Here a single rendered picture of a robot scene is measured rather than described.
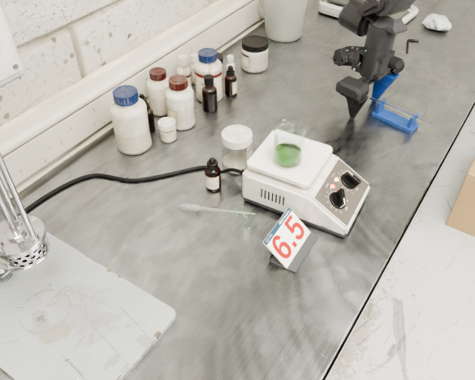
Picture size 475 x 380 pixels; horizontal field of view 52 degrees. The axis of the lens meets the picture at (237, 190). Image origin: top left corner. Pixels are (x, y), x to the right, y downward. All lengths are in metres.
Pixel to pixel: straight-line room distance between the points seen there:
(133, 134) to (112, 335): 0.42
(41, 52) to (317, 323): 0.67
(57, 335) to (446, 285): 0.58
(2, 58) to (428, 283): 0.66
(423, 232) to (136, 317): 0.50
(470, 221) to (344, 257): 0.22
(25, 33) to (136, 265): 0.45
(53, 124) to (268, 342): 0.57
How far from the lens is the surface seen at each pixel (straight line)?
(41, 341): 0.76
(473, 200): 0.87
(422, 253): 0.86
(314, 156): 0.86
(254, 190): 0.85
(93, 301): 0.77
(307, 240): 0.83
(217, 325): 0.73
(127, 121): 0.96
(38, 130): 0.97
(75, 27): 1.03
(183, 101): 1.02
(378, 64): 1.07
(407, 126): 1.11
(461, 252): 0.89
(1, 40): 0.46
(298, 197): 0.82
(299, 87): 1.21
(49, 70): 1.01
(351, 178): 0.87
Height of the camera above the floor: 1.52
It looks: 43 degrees down
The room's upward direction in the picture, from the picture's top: straight up
